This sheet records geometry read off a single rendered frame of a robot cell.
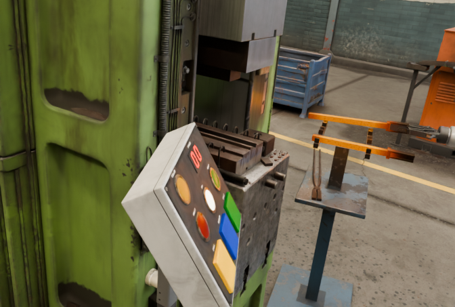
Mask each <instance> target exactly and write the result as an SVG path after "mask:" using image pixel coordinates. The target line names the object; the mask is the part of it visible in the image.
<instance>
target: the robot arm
mask: <svg viewBox="0 0 455 307"><path fill-rule="evenodd" d="M389 130H393V131H400V132H404V133H407V134H408V135H412V136H418V137H422V138H426V139H429V140H431V138H436V142H437V143H441V144H446V146H450V147H454V148H455V127H454V126H451V127H450V128H449V127H444V126H439V129H434V128H432V127H430V126H423V125H413V124H410V125H409V126H408V125H407V126H405V125H398V124H392V123H391V124H390V128H389Z"/></svg>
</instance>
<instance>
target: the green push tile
mask: <svg viewBox="0 0 455 307"><path fill-rule="evenodd" d="M223 208H224V209H225V212H226V213H227V216H228V218H229V219H230V222H231V223H232V225H233V227H234V229H235V231H236V233H238V232H240V219H241V215H240V212H239V211H238V208H237V206H236V204H235V202H234V200H233V198H232V196H231V194H230V192H226V195H225V201H224V206H223Z"/></svg>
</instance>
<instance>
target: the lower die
mask: <svg viewBox="0 0 455 307"><path fill-rule="evenodd" d="M193 123H195V124H196V125H197V127H201V128H204V129H208V130H211V131H215V132H218V133H221V134H225V135H227V136H231V137H235V138H239V139H241V140H246V141H248V142H252V143H256V148H254V149H253V150H252V146H248V145H246V144H241V143H239V142H235V141H231V140H228V139H225V138H221V137H218V136H214V135H211V134H207V133H204V132H202V131H200V134H201V136H202V138H203V140H204V142H205V144H206V146H207V145H208V143H209V142H213V143H214V147H213V148H212V144H210V145H209V152H210V154H211V156H212V158H213V160H214V162H215V164H216V165H217V159H218V151H219V148H220V146H222V145H224V146H225V152H223V147H222V149H221V151H220V158H219V166H220V167H219V168H220V169H224V170H226V171H229V172H232V173H236V174H238V175H242V174H243V173H244V172H246V171H247V170H248V169H250V168H251V167H252V166H254V165H255V164H257V163H258V162H260V160H261V153H262V148H263V141H261V140H257V139H254V138H250V137H247V136H243V135H240V134H235V133H232V132H230V131H226V130H222V129H219V128H216V127H211V126H209V125H205V124H202V123H197V122H195V121H193ZM246 168H247V170H246Z"/></svg>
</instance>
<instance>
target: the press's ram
mask: <svg viewBox="0 0 455 307"><path fill-rule="evenodd" d="M286 4H287V0H201V2H200V24H199V35H203V36H207V37H214V38H219V39H226V40H230V41H238V42H244V41H251V40H256V39H264V38H268V37H275V36H280V35H282V34H283V29H284V19H285V14H286Z"/></svg>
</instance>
